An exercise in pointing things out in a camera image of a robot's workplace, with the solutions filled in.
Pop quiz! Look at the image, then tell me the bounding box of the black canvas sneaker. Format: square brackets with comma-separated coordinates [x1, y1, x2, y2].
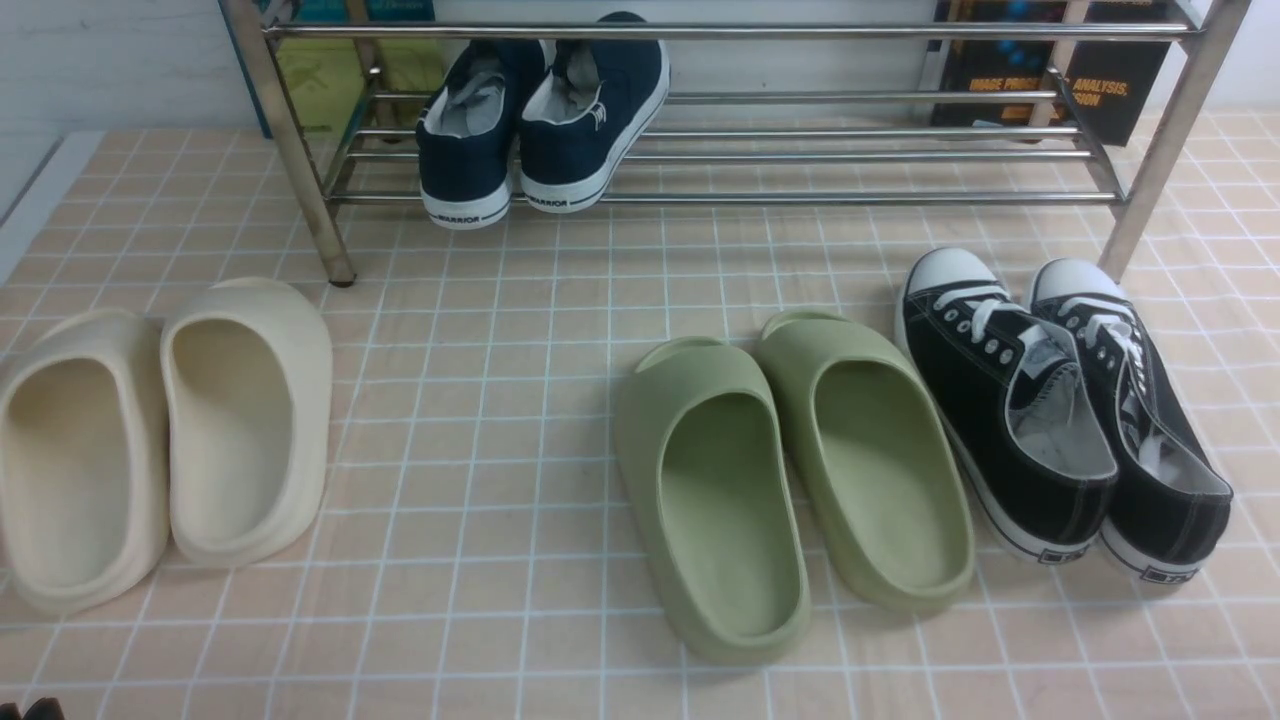
[1025, 258, 1235, 585]
[893, 247, 1119, 566]

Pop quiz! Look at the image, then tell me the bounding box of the silver metal shoe rack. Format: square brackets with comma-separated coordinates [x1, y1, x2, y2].
[220, 1, 1251, 288]

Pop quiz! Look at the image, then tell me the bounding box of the left green foam slide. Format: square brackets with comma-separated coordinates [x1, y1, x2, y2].
[612, 336, 812, 666]

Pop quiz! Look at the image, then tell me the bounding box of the green foam slide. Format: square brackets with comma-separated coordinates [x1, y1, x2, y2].
[755, 310, 975, 612]
[612, 336, 812, 666]

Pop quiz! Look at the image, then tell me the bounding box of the right navy blue sneaker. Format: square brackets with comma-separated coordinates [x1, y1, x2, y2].
[517, 38, 671, 214]

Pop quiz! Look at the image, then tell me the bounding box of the navy blue sneaker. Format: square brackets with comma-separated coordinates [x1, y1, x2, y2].
[415, 38, 548, 231]
[517, 38, 671, 214]

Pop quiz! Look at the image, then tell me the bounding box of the right green foam slide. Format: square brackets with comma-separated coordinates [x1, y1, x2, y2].
[755, 310, 975, 612]

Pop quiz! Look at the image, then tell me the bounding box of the left navy blue sneaker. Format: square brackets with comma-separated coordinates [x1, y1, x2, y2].
[415, 38, 548, 231]

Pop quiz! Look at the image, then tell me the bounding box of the right cream foam slide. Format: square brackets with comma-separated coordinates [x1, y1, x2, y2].
[159, 277, 334, 568]

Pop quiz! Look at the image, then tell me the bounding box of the cream foam slide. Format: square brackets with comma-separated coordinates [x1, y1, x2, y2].
[1, 307, 170, 615]
[159, 277, 334, 568]

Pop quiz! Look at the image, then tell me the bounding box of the yellow-green teal box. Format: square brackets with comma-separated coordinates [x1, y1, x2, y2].
[218, 1, 445, 138]

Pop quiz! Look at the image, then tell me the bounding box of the black book orange text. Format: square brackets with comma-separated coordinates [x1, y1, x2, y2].
[920, 1, 1174, 147]

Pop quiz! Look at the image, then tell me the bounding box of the left cream foam slide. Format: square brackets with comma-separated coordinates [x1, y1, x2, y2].
[1, 307, 170, 615]

